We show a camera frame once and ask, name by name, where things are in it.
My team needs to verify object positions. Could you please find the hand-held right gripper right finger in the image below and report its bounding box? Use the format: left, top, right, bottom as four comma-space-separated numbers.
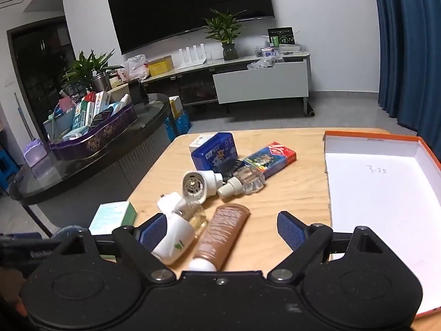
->
267, 210, 391, 282

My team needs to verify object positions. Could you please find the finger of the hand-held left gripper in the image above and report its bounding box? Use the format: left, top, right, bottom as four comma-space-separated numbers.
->
52, 226, 87, 238

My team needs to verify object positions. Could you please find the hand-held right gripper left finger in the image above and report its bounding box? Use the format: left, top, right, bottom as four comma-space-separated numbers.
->
52, 213, 176, 282

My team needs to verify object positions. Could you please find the white heater with leaf print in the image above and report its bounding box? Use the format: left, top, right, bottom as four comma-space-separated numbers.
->
151, 212, 201, 266

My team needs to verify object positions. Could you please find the teal and white box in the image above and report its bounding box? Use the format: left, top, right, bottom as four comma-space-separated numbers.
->
88, 201, 138, 236

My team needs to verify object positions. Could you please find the white round vented heater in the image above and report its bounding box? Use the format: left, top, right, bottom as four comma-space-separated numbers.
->
181, 170, 225, 205

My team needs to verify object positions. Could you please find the clear refill bottle white cap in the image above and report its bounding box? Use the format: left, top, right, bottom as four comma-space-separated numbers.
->
217, 165, 266, 199

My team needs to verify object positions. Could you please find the brown tube white cap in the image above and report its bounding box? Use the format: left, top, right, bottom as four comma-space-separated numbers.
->
188, 203, 251, 271

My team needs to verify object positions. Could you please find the colourful playing card box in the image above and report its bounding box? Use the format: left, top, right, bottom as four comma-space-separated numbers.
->
243, 141, 297, 180

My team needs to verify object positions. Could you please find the small black item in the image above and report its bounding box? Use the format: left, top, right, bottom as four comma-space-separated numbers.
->
220, 159, 246, 181

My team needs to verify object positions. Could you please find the orange and white cardboard box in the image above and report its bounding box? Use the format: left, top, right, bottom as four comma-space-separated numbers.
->
322, 130, 441, 321

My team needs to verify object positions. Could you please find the blue plastic box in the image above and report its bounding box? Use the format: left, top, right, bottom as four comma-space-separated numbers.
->
191, 132, 241, 173

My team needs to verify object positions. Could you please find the small white box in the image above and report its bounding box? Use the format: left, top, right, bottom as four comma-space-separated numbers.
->
189, 133, 215, 153

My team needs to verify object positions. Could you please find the blue plastic stool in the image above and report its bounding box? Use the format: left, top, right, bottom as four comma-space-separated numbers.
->
0, 144, 20, 194

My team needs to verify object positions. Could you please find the purple patterned tray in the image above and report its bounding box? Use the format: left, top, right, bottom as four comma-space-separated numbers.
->
47, 103, 138, 161

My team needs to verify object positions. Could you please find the blue plastic packet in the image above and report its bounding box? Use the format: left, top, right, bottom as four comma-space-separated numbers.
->
164, 110, 192, 143

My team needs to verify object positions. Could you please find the round black glass table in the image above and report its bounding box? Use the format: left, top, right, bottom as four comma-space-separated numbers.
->
8, 92, 172, 205

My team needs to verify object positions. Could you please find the pile of small boxes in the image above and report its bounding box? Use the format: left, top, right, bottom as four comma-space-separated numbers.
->
43, 91, 133, 142

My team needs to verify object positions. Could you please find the white and yellow carton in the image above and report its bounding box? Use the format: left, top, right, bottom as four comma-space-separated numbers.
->
168, 95, 184, 118

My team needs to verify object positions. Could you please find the black stand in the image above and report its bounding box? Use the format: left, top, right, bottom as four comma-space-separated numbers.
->
129, 79, 149, 106

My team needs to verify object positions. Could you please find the cream box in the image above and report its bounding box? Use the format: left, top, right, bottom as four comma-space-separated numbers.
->
109, 82, 131, 102

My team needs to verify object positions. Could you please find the white cabinet drawer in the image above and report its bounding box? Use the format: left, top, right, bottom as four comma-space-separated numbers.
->
212, 60, 310, 105

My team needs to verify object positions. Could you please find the long television cabinet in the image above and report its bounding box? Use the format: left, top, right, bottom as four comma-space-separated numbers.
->
141, 52, 311, 117

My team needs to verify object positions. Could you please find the dark glass door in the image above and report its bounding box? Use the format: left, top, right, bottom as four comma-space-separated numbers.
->
6, 17, 77, 137

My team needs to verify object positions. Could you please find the plant in metal pot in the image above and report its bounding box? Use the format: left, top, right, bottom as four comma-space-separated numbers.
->
61, 50, 125, 93

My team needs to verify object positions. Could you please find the yellow box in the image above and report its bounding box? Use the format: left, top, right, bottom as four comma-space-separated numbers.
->
147, 55, 174, 77

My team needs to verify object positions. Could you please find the white and red plastic bag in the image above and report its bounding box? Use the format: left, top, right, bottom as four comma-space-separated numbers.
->
123, 54, 150, 80

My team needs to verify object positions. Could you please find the clear plastic bag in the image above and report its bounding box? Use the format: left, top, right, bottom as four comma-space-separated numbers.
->
247, 57, 286, 70

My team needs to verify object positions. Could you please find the clear plastic container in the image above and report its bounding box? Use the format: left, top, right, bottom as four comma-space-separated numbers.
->
254, 43, 301, 58

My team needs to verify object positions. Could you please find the white router with antennas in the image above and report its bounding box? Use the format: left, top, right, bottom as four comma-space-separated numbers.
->
177, 43, 213, 70

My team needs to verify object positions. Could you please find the black and green box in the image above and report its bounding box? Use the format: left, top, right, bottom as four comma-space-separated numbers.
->
267, 27, 297, 47

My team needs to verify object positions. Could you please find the potted plant in dark vase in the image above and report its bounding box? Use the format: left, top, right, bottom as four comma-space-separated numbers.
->
203, 9, 248, 62

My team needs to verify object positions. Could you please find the blue curtain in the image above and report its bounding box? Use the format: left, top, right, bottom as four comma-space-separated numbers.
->
370, 0, 441, 136

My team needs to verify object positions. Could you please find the black wall television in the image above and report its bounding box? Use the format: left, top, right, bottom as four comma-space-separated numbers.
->
105, 0, 275, 56

